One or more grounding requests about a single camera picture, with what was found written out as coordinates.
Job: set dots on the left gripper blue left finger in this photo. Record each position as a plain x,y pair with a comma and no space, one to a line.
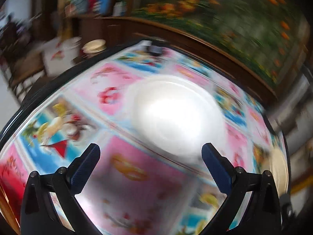
38,214

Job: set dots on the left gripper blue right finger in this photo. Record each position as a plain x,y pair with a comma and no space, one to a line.
262,214

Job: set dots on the red plate without sticker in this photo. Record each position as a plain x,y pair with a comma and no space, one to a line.
12,190

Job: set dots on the small beige bowl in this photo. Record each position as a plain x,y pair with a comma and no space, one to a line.
279,169

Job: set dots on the large white bowl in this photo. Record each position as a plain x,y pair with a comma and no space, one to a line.
175,117

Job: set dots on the bowls on side stool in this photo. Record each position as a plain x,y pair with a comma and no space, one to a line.
94,46

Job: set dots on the steel thermos flask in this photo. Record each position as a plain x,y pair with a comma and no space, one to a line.
282,116

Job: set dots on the white plastic bucket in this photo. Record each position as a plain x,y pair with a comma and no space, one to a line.
58,55

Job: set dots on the small black device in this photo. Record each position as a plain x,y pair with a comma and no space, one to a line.
155,48

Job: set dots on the blue bottle on counter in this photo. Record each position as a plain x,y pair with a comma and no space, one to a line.
104,0

